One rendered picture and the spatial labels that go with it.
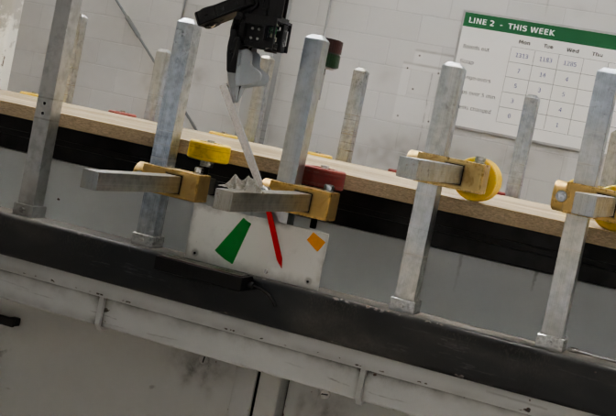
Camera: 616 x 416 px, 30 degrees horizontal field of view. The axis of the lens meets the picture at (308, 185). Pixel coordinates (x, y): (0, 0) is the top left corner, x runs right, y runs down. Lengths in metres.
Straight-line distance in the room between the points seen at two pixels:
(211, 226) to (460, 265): 0.46
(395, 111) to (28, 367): 7.11
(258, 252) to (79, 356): 0.62
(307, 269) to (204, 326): 0.24
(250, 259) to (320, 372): 0.23
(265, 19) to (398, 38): 7.57
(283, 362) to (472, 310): 0.36
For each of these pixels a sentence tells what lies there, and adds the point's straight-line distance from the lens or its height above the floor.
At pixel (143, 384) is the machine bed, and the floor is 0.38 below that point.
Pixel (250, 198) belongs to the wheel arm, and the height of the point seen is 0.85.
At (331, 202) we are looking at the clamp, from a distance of 1.98.
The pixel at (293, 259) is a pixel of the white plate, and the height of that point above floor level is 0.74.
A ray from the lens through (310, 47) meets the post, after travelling 2.01.
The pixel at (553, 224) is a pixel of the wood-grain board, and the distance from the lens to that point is 2.05.
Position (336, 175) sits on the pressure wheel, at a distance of 2.03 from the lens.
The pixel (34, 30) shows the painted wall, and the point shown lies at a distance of 11.04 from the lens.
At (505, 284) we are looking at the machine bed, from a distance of 2.13.
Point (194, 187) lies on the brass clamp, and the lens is 2.07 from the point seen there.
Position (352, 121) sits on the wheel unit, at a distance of 3.12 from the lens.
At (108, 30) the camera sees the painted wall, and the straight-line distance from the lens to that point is 10.61.
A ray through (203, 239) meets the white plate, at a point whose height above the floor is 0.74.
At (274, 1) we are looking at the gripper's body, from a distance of 1.96.
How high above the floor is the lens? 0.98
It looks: 3 degrees down
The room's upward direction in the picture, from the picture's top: 11 degrees clockwise
